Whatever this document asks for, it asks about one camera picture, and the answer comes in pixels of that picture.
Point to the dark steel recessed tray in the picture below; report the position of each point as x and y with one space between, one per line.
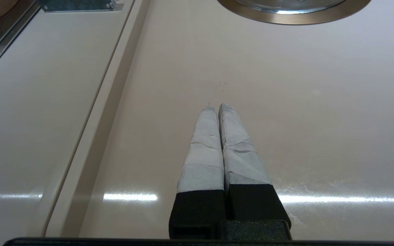
2 37

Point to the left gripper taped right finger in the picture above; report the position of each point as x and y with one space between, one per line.
245 171

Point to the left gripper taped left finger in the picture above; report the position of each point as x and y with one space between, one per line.
202 164

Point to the clear acrylic block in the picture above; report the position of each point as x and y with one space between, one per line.
77 5

